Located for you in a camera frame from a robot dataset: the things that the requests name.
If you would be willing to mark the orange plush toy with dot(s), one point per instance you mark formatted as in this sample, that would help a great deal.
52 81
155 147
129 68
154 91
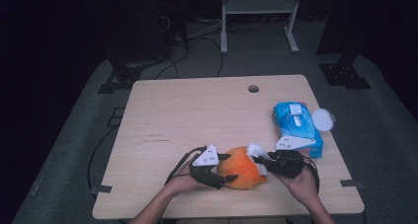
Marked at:
241 169

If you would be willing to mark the person's left hand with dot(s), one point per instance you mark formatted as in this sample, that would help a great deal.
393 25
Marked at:
185 184

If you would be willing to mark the person's right hand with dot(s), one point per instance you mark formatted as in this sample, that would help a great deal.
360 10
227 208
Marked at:
304 186

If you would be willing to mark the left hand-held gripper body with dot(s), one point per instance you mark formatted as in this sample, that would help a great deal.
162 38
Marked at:
207 178

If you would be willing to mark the blue wet wipe pack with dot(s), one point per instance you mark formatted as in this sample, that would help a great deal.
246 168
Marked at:
297 125

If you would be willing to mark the black tape strip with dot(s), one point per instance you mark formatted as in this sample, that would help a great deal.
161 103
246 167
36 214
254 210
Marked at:
349 183
102 188

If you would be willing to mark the black metal stand base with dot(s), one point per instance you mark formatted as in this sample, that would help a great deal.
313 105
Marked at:
123 76
345 75

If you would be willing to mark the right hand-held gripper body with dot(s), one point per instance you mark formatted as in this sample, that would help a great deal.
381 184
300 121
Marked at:
287 164

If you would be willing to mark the black tape floor marking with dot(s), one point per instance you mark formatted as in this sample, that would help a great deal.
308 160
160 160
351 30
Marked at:
115 117

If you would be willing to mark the white wet wipe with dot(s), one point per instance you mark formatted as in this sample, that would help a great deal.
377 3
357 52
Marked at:
256 150

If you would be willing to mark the white metal stand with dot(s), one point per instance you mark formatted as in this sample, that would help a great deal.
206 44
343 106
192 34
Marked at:
259 6

